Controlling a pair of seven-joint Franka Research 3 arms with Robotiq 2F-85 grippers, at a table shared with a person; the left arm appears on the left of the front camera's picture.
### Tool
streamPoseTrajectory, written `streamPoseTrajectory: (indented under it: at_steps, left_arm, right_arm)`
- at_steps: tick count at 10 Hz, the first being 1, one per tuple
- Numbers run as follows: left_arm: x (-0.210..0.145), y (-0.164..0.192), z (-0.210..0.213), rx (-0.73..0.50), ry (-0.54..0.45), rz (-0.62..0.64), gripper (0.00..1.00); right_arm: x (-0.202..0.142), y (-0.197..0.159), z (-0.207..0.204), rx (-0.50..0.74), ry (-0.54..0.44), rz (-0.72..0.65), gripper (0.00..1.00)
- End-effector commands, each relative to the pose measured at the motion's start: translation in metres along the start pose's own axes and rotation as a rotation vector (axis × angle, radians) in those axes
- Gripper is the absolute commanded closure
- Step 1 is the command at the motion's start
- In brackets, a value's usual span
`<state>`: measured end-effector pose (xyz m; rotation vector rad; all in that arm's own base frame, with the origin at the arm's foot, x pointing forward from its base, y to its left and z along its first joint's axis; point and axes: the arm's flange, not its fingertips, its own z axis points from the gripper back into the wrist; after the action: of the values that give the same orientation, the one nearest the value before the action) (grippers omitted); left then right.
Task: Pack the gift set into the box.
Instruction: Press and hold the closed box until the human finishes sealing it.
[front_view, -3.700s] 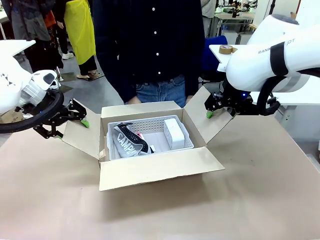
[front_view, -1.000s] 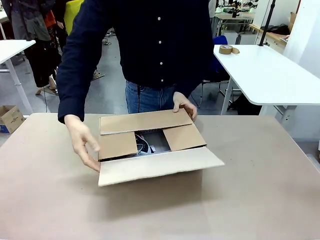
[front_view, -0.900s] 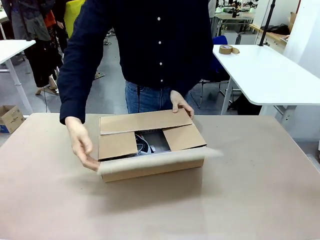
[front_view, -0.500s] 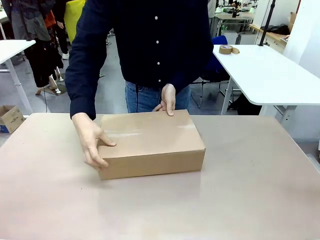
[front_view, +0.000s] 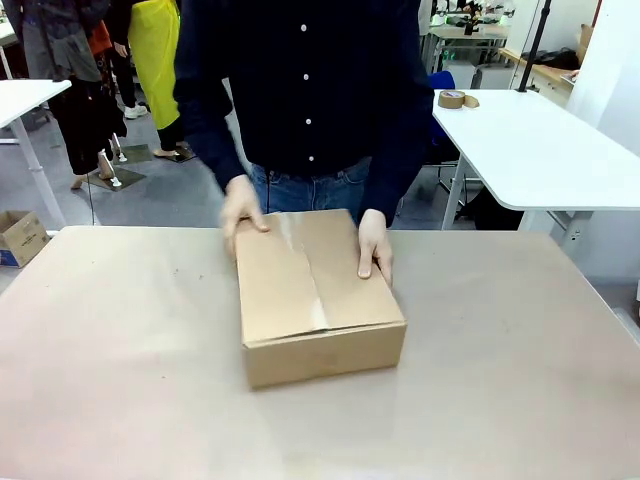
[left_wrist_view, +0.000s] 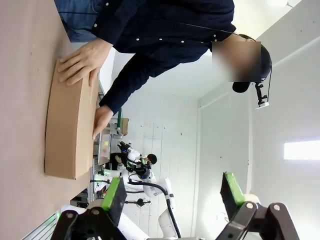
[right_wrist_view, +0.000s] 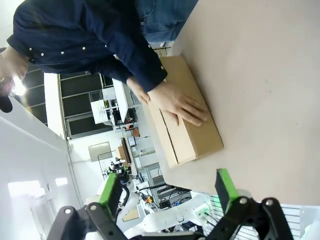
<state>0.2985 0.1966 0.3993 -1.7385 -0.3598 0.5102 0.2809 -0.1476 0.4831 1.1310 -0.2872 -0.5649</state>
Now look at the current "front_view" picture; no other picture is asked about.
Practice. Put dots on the person's left hand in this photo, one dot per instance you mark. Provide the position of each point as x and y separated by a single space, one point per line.
374 240

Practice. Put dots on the black stand pole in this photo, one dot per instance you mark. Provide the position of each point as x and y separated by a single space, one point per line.
535 45

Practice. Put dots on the blue chair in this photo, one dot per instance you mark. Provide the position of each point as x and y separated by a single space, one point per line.
442 105

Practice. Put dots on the large white side table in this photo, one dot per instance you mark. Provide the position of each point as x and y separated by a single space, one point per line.
540 150

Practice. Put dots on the figure with yellow apron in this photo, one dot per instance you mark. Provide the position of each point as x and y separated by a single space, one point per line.
155 60

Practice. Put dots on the person's right hand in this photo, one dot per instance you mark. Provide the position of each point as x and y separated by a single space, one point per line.
242 205

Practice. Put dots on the figure in dark clothes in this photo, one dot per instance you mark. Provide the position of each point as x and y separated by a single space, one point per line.
80 85

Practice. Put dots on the brown cardboard box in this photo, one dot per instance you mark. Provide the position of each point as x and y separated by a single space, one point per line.
315 295

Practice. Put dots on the person's right forearm dark sleeve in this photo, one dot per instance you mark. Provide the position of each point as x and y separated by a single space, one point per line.
210 130

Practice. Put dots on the brown packing tape roll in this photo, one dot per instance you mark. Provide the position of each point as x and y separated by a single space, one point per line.
452 99

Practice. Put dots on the person in dark shirt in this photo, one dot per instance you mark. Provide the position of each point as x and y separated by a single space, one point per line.
305 85

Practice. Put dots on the person's left forearm dark sleeve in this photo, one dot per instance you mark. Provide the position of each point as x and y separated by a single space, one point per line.
400 160

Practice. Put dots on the small printed cardboard box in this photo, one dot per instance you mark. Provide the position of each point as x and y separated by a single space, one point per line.
20 240

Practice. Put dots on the white background table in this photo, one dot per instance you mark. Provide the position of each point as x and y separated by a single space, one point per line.
470 35

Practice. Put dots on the small white side table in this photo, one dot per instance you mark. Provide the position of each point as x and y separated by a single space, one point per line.
25 100

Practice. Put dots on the wooden bench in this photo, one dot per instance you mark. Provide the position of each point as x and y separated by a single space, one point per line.
545 67

